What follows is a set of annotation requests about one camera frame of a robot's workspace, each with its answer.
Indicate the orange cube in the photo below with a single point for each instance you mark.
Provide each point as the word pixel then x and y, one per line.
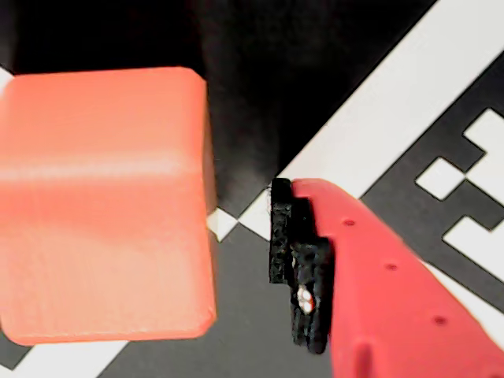
pixel 102 204

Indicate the black white marker checkerboard mat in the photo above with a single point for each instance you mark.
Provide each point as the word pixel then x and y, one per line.
pixel 393 98

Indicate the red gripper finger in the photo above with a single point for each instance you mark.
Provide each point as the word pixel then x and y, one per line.
pixel 386 307

